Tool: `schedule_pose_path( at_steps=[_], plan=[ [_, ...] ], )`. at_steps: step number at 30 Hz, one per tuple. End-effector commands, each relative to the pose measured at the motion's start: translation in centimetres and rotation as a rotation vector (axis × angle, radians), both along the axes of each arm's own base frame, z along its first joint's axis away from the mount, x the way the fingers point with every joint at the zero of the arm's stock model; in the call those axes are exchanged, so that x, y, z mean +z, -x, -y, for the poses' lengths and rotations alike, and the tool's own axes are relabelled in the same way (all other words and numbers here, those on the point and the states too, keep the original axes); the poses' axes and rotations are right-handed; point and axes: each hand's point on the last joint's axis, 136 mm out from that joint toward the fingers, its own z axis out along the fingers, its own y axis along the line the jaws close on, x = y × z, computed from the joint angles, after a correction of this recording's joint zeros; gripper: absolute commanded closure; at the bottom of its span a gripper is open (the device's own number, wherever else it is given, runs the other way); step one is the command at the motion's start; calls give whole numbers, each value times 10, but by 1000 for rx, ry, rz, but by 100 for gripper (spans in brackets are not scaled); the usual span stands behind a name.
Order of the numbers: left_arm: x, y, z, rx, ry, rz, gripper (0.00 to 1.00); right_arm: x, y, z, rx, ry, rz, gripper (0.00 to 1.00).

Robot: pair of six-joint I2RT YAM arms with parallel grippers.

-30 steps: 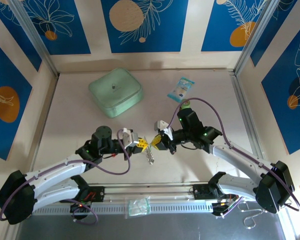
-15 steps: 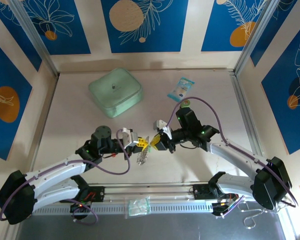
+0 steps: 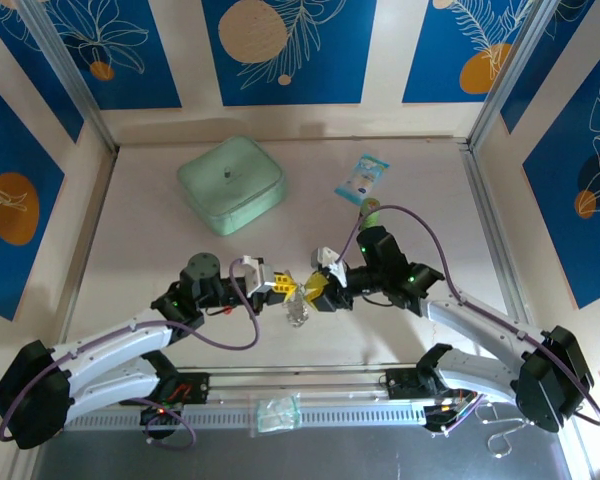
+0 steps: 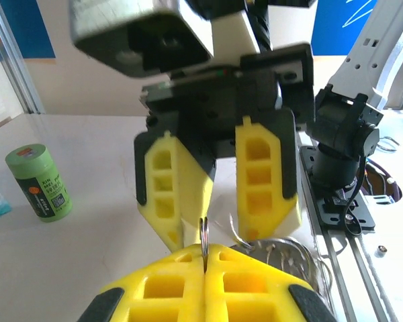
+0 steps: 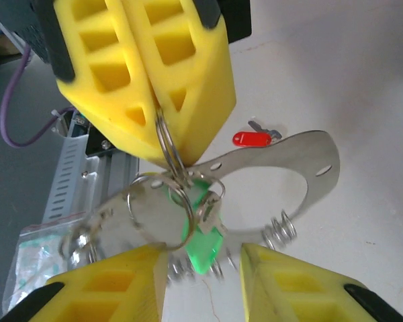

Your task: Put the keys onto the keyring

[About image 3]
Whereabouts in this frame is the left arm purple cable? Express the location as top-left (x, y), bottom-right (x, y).
top-left (0, 257), bottom-right (260, 446)

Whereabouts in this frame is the green bottle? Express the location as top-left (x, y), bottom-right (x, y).
top-left (357, 198), bottom-right (381, 231)

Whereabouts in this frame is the mint green zip pouch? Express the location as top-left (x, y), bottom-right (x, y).
top-left (175, 134), bottom-right (288, 238)

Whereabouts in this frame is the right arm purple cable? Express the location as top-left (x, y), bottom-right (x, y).
top-left (335, 203), bottom-right (600, 439)

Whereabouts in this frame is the grey slotted cable duct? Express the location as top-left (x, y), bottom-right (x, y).
top-left (69, 403), bottom-right (531, 431)

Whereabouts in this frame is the thin white wire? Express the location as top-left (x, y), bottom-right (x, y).
top-left (482, 399), bottom-right (536, 459)

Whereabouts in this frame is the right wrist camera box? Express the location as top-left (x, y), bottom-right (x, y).
top-left (310, 245), bottom-right (350, 290)

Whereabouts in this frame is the blue white snack packet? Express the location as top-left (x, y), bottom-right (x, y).
top-left (333, 152), bottom-right (391, 204)

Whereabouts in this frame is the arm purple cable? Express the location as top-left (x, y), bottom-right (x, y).
top-left (0, 257), bottom-right (260, 446)
top-left (335, 203), bottom-right (600, 439)

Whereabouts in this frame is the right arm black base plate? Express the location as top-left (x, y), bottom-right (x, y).
top-left (385, 367), bottom-right (481, 401)

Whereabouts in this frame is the aluminium frame post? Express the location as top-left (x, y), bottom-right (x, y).
top-left (17, 0), bottom-right (120, 154)
top-left (468, 0), bottom-right (556, 150)

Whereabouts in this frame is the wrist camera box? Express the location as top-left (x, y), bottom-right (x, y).
top-left (310, 245), bottom-right (350, 290)
top-left (239, 255), bottom-right (277, 297)

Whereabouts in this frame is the black cable junction box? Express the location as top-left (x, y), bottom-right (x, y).
top-left (139, 405), bottom-right (182, 427)
top-left (423, 404), bottom-right (461, 434)

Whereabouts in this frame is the clear plastic bag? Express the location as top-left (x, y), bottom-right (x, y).
top-left (249, 392), bottom-right (303, 440)

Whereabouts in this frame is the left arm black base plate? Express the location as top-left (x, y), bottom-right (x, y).
top-left (169, 372), bottom-right (212, 406)

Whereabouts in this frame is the aluminium rail beam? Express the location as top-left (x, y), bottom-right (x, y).
top-left (177, 362), bottom-right (581, 409)

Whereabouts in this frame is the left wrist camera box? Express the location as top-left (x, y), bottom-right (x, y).
top-left (239, 255), bottom-right (277, 297)

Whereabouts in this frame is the aluminium side rail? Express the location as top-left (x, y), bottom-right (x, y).
top-left (460, 139), bottom-right (536, 331)

